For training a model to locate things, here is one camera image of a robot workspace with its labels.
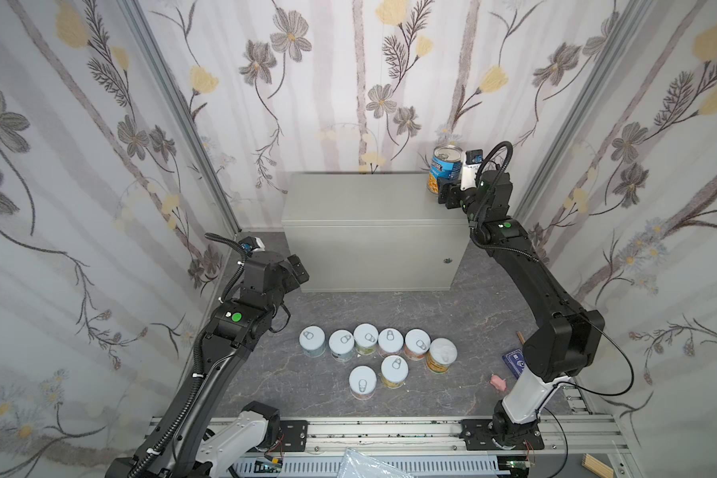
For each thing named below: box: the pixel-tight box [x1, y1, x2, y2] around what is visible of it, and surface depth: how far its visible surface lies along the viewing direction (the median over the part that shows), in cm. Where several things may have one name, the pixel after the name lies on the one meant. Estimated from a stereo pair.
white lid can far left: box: [298, 324, 327, 358], surface depth 88 cm
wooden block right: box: [581, 453, 615, 478], surface depth 70 cm
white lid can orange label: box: [403, 327, 432, 362], surface depth 86 cm
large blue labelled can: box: [427, 144, 464, 195], surface depth 78 cm
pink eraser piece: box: [489, 374, 507, 392], surface depth 83 cm
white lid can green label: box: [353, 322, 380, 356], surface depth 88 cm
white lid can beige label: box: [377, 326, 405, 358], surface depth 87 cm
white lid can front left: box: [348, 364, 378, 402], surface depth 80 cm
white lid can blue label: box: [328, 328, 355, 362], surface depth 86 cm
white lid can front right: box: [380, 354, 410, 389], surface depth 82 cm
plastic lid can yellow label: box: [426, 336, 459, 373], surface depth 82 cm
